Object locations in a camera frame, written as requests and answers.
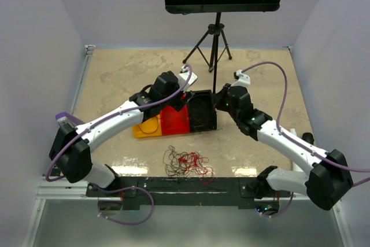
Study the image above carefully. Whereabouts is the dark red wire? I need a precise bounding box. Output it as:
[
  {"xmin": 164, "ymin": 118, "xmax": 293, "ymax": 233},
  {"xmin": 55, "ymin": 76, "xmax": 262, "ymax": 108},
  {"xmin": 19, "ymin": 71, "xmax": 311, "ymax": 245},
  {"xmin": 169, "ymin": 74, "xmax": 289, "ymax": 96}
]
[{"xmin": 137, "ymin": 115, "xmax": 161, "ymax": 135}]

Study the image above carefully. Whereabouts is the red wire tangle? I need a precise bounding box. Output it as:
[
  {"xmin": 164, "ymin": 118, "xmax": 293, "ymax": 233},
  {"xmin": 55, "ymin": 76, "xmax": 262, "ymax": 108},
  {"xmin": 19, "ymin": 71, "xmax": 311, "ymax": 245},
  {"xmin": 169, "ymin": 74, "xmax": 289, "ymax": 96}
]
[{"xmin": 177, "ymin": 151, "xmax": 214, "ymax": 185}]

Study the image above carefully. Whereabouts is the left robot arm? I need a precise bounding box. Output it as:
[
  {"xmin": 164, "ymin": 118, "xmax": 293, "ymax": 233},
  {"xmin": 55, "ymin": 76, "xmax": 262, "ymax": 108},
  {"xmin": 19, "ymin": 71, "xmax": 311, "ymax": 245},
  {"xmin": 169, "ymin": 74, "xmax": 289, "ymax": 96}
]
[{"xmin": 47, "ymin": 66, "xmax": 198, "ymax": 196}]

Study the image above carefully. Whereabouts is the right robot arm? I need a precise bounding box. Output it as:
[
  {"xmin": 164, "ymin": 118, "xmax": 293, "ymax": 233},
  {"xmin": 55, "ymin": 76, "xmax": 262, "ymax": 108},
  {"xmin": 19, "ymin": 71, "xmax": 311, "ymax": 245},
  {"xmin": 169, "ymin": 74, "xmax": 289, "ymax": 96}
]
[{"xmin": 212, "ymin": 84, "xmax": 354, "ymax": 211}]

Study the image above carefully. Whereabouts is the red plastic bin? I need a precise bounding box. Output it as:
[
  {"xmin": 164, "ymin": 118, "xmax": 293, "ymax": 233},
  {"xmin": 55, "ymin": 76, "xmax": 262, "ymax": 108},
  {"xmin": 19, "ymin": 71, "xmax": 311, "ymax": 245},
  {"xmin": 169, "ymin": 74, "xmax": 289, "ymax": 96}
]
[{"xmin": 160, "ymin": 105, "xmax": 190, "ymax": 135}]

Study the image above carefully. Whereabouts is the black plastic bin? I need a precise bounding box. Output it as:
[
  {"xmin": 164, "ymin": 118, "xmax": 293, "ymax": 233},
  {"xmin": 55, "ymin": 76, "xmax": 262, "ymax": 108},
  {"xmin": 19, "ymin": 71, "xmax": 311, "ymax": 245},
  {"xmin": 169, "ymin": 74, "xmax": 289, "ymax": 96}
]
[{"xmin": 187, "ymin": 90, "xmax": 217, "ymax": 133}]

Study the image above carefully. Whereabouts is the yellow plastic bin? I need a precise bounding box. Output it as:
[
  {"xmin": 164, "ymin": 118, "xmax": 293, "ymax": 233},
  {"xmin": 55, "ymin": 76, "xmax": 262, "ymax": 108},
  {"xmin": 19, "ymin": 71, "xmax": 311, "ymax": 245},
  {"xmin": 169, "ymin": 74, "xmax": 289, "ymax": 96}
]
[{"xmin": 132, "ymin": 115, "xmax": 162, "ymax": 139}]

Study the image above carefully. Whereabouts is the black cylinder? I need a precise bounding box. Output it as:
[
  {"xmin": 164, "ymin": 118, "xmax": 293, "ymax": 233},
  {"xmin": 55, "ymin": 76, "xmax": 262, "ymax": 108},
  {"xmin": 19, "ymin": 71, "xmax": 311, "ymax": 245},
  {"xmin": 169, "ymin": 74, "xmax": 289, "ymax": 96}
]
[{"xmin": 302, "ymin": 132, "xmax": 315, "ymax": 145}]

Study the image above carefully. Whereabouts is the white cylinder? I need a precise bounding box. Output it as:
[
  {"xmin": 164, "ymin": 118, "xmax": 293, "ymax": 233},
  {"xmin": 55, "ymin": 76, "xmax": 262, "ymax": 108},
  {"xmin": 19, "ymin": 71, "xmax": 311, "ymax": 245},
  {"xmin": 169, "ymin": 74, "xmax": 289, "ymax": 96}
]
[{"xmin": 288, "ymin": 128, "xmax": 304, "ymax": 175}]

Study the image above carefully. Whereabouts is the purple holder block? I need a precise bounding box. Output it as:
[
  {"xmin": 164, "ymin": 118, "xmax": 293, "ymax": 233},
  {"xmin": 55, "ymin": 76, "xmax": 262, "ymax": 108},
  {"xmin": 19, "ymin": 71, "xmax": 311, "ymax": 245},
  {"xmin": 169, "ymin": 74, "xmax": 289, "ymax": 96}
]
[{"xmin": 55, "ymin": 112, "xmax": 84, "ymax": 127}]

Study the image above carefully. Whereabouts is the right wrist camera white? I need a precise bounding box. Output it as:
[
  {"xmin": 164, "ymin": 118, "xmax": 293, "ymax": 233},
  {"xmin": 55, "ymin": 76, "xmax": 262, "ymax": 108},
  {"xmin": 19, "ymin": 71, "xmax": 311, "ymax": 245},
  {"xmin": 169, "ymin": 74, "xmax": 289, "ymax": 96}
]
[{"xmin": 231, "ymin": 69, "xmax": 250, "ymax": 88}]

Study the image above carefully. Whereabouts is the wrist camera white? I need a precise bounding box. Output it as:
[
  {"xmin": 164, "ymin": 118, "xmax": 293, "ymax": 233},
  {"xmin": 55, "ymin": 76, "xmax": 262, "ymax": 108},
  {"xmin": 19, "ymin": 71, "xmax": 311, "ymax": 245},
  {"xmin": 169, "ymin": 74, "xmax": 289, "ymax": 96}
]
[
  {"xmin": 177, "ymin": 66, "xmax": 198, "ymax": 92},
  {"xmin": 231, "ymin": 69, "xmax": 250, "ymax": 88}
]

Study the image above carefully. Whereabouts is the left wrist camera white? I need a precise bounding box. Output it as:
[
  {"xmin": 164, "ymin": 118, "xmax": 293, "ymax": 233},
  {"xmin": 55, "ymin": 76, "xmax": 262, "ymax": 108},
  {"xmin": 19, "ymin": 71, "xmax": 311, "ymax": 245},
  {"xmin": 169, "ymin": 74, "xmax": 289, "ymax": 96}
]
[{"xmin": 177, "ymin": 66, "xmax": 198, "ymax": 92}]

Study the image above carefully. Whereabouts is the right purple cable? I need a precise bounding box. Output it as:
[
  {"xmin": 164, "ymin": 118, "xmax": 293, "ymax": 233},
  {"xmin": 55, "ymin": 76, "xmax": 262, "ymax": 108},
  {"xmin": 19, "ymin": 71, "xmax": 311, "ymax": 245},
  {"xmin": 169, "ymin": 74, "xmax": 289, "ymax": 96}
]
[{"xmin": 241, "ymin": 61, "xmax": 370, "ymax": 218}]

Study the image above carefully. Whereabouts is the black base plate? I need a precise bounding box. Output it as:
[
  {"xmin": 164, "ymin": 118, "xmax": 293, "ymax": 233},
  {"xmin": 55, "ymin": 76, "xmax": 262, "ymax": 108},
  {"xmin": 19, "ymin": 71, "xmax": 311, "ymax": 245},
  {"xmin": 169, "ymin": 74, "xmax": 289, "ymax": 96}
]
[{"xmin": 86, "ymin": 176, "xmax": 276, "ymax": 210}]

